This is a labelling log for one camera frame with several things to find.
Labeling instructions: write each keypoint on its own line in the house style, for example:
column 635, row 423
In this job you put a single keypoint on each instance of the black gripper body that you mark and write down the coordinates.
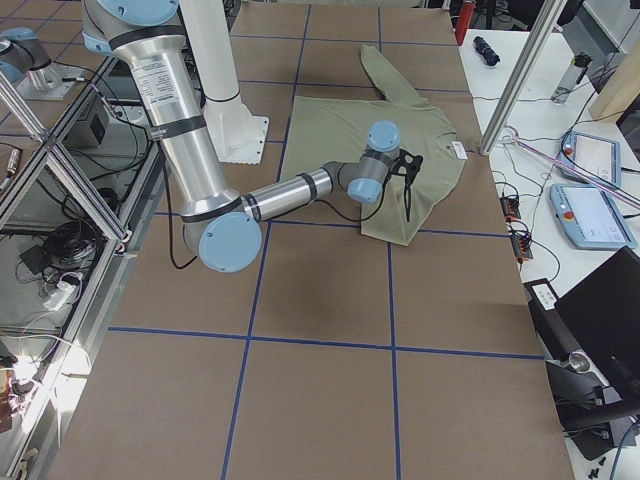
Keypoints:
column 408, row 198

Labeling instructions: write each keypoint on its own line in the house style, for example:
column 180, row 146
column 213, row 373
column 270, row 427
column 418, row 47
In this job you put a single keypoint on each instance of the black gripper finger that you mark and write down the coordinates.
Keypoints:
column 411, row 202
column 406, row 200

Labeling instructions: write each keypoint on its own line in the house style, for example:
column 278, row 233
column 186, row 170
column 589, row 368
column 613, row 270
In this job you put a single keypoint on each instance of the olive green long-sleeve shirt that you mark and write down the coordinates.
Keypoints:
column 324, row 130

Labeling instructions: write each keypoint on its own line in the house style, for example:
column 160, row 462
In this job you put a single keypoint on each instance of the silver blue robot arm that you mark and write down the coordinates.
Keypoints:
column 180, row 58

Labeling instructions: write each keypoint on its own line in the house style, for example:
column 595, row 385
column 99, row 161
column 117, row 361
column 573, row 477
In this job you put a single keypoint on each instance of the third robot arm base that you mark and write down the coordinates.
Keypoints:
column 29, row 68

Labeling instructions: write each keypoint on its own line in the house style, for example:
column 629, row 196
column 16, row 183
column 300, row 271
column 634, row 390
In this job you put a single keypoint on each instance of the white paper garment tag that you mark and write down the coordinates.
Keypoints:
column 459, row 150

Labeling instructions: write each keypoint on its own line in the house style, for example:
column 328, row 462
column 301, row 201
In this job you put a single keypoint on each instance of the orange circuit board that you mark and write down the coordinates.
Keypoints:
column 510, row 208

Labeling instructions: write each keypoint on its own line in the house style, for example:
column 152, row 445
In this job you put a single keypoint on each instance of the pink grabber stick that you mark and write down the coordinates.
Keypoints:
column 617, row 192

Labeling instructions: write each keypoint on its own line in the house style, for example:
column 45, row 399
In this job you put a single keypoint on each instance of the dark folded umbrella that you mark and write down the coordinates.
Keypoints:
column 485, row 51

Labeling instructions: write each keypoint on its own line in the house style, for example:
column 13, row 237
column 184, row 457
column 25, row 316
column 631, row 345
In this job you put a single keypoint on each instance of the red cylinder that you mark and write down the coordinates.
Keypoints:
column 463, row 22

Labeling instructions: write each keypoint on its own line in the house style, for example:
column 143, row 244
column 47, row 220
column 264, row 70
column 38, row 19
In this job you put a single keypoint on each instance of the black box with label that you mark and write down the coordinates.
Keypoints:
column 541, row 298

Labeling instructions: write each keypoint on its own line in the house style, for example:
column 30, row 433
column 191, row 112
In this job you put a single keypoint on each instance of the near blue teach pendant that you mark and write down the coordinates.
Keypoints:
column 589, row 218

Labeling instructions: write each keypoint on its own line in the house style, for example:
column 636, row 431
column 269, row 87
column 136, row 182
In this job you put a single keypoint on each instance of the blue teach pendant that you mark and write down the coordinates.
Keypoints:
column 585, row 156
column 589, row 218

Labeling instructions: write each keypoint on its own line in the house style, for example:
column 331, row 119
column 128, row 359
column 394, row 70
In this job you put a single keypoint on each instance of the clear water bottle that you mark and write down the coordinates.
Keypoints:
column 572, row 77

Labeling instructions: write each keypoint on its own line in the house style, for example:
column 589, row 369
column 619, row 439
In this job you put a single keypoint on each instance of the far blue teach pendant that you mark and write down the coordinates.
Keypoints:
column 585, row 156

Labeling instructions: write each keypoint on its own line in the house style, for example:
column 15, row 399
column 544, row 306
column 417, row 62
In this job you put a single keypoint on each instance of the black laptop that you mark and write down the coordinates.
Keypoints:
column 602, row 314

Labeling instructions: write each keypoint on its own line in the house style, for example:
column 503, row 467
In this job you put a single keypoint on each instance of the white power strip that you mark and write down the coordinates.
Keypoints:
column 64, row 294

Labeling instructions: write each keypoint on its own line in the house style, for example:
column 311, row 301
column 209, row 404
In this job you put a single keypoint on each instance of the aluminium frame post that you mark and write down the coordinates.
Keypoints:
column 536, row 40

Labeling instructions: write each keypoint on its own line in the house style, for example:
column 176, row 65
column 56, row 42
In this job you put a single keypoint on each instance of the black camera stand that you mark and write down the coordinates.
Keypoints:
column 596, row 417

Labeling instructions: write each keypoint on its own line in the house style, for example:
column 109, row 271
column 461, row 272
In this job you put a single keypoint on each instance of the aluminium frame rack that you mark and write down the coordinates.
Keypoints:
column 74, row 210

